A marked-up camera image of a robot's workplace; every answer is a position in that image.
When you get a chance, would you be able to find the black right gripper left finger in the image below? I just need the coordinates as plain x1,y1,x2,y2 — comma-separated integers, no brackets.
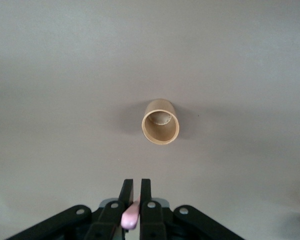
4,178,135,240

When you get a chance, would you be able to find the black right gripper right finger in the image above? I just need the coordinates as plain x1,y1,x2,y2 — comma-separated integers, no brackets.
139,178,246,240

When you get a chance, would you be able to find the bamboo cup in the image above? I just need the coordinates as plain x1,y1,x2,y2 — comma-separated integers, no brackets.
141,98,180,147

